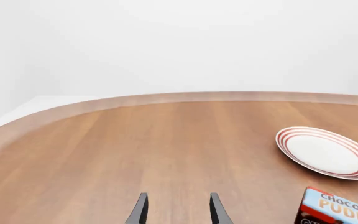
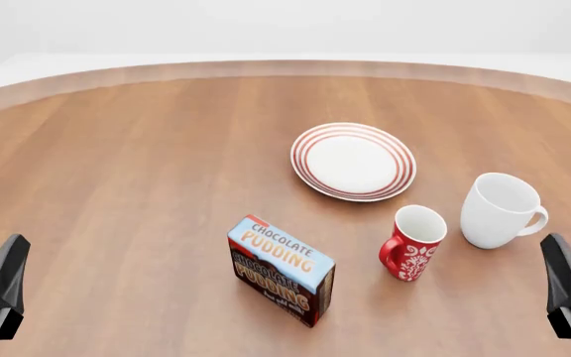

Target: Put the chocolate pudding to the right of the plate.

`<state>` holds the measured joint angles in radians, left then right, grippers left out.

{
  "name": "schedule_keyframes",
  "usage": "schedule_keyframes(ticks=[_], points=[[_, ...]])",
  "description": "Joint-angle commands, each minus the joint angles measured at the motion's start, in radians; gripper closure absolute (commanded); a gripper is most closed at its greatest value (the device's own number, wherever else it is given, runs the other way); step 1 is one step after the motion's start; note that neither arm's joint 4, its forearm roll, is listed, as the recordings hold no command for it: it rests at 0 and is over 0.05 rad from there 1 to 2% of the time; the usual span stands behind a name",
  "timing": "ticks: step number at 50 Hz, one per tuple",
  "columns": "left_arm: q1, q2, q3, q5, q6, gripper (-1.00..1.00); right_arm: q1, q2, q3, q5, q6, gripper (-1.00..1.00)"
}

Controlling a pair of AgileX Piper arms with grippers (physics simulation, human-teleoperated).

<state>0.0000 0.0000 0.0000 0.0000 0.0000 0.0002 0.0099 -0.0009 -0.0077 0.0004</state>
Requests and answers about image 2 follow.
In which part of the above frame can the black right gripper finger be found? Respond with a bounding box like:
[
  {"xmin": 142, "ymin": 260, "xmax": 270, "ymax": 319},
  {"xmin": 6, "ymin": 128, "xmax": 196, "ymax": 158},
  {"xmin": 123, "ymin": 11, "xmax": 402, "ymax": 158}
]
[{"xmin": 539, "ymin": 232, "xmax": 571, "ymax": 314}]

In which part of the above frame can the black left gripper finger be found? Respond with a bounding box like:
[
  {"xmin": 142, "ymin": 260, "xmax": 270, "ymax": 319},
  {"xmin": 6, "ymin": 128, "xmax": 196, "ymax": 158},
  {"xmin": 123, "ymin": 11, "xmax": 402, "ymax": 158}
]
[{"xmin": 0, "ymin": 233, "xmax": 32, "ymax": 315}]

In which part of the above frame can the white plate with red rings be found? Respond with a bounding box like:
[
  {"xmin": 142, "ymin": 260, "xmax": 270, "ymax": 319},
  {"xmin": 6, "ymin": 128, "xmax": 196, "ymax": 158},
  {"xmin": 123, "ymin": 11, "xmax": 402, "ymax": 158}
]
[{"xmin": 289, "ymin": 122, "xmax": 418, "ymax": 203}]

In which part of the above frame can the chocolate pudding box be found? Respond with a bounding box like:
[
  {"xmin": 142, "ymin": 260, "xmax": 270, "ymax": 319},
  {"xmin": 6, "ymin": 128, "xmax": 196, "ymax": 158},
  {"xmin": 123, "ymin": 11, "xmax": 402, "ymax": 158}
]
[{"xmin": 226, "ymin": 214, "xmax": 337, "ymax": 329}]

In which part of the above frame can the white mug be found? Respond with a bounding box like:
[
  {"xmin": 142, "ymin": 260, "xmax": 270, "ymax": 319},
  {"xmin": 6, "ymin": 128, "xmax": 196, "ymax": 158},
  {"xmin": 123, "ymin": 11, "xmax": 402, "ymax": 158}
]
[{"xmin": 459, "ymin": 172, "xmax": 549, "ymax": 250}]

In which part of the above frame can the red patterned mug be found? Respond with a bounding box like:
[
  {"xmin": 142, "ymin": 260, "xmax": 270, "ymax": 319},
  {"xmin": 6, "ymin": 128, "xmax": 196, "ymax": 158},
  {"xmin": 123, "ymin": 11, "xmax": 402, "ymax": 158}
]
[{"xmin": 378, "ymin": 204, "xmax": 448, "ymax": 283}]

